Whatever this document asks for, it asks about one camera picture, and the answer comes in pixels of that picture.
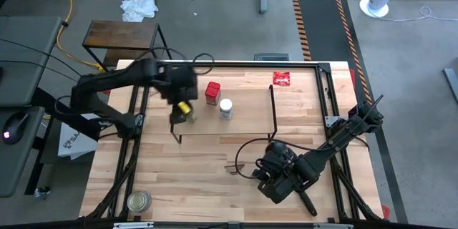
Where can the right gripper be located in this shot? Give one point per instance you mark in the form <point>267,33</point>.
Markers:
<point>282,186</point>

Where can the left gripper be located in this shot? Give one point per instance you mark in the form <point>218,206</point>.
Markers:
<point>179,82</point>

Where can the black-lid glass spice jar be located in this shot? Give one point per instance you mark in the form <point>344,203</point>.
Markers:
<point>184,108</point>

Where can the black ladle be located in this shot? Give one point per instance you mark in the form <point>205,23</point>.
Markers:
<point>308,205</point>

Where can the red-lid spice jar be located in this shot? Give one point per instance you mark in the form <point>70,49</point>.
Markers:
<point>213,91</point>

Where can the white-lid spice jar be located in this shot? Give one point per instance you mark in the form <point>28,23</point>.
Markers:
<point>225,105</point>

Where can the wooden shelf black metal legs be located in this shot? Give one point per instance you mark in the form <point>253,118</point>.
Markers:
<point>247,114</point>

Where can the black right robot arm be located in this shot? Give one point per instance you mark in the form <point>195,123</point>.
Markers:
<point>336,141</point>

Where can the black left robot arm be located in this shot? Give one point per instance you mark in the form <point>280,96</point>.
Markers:
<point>107,77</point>

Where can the brown wooden side table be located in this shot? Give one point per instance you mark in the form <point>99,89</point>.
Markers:
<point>118,34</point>

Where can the crumpled white cloth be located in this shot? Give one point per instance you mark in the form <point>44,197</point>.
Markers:
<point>139,9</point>

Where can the grey control box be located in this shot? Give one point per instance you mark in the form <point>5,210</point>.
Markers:
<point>271,57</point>

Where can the red sauce packet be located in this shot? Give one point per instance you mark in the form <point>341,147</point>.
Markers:
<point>281,78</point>

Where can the red clamp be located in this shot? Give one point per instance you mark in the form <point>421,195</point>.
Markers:
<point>385,212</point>
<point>353,77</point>

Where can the white printed paper bag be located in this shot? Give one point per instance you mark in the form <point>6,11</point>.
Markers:
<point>73,143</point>

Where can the black desk base bar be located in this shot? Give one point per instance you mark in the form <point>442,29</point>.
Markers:
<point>46,100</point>

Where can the black mat orange striped edges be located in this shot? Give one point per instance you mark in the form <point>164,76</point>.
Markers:
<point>322,28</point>

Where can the large grey desk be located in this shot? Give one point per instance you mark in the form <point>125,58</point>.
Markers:
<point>25,75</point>

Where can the black computer mouse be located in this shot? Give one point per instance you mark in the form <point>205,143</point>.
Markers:
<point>14,127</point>

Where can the silver caster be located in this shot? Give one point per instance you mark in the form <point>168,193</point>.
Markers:
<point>42,192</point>

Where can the narrow grey desk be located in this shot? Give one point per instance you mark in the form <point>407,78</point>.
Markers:
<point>14,179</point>

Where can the grey metal bar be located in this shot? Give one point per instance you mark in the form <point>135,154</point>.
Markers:
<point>451,82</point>

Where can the silver bracket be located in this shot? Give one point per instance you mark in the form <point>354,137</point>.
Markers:
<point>332,226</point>
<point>133,225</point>

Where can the black aluminium rig frame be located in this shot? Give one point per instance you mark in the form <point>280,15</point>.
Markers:
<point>250,64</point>

